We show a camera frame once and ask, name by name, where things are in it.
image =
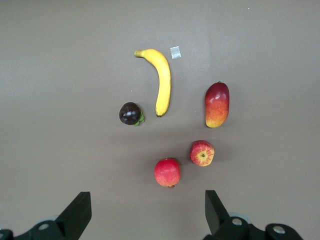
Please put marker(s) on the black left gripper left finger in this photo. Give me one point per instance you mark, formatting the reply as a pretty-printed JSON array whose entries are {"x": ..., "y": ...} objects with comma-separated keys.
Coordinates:
[{"x": 67, "y": 220}]

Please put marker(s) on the red yellow mango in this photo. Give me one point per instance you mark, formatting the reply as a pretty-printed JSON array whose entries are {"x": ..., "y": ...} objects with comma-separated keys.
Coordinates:
[{"x": 217, "y": 105}]

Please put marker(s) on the red yellow apple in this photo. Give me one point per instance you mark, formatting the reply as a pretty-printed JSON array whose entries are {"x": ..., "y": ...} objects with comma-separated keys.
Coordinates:
[{"x": 202, "y": 153}]

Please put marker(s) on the red pomegranate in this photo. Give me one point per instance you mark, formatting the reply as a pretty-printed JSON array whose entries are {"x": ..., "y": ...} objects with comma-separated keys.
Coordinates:
[{"x": 167, "y": 172}]

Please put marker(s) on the yellow banana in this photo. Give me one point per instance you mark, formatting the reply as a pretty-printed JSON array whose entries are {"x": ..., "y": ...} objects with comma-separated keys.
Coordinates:
[{"x": 163, "y": 82}]

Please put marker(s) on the dark purple mangosteen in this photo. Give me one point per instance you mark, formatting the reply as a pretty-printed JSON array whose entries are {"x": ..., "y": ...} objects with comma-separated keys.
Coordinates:
[{"x": 129, "y": 113}]

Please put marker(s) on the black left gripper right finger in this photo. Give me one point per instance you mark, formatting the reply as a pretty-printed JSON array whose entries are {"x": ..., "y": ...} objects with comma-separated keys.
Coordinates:
[{"x": 220, "y": 225}]

